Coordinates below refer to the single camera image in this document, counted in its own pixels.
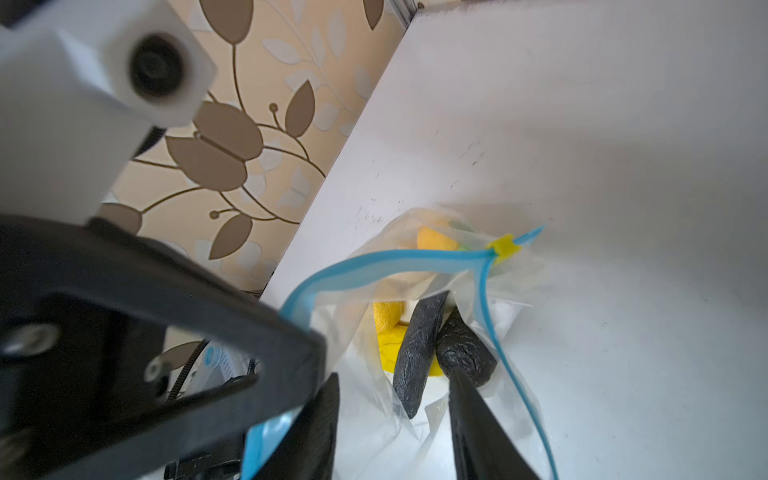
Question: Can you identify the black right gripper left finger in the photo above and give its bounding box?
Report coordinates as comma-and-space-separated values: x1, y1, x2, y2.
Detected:
254, 373, 340, 480

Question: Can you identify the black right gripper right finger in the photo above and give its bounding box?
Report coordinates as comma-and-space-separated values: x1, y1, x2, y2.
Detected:
449, 369, 539, 479

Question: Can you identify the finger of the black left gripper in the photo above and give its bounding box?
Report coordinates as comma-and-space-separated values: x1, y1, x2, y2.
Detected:
1, 216, 326, 479

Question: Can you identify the yellow corn toy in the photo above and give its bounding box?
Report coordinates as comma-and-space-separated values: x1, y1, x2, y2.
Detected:
377, 324, 407, 373

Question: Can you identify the clear zip bag blue zipper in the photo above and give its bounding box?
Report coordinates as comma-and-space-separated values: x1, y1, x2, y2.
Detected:
279, 209, 558, 479

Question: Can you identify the dark eggplant toy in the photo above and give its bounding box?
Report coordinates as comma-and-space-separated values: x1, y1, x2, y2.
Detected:
436, 308, 498, 387

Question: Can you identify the yellow orange with green stem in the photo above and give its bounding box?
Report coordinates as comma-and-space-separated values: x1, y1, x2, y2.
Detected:
372, 301, 405, 334

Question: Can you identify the small yellow lemon toy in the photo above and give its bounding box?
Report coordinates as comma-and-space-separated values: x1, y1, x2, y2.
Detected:
416, 227, 460, 251

